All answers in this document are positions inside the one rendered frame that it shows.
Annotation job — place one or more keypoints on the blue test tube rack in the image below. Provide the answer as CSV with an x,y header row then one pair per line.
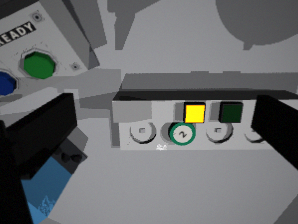
x,y
44,189

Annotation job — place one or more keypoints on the white button panel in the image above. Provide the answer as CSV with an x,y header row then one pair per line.
x,y
41,44

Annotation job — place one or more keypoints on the light grey tray panel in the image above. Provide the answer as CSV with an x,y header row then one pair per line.
x,y
222,119

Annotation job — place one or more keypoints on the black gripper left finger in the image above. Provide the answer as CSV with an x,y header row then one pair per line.
x,y
25,146

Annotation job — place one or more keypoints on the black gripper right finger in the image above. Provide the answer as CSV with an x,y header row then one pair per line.
x,y
277,123

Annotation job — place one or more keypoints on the green screw cap with number 2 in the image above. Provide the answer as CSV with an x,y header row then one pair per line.
x,y
182,133

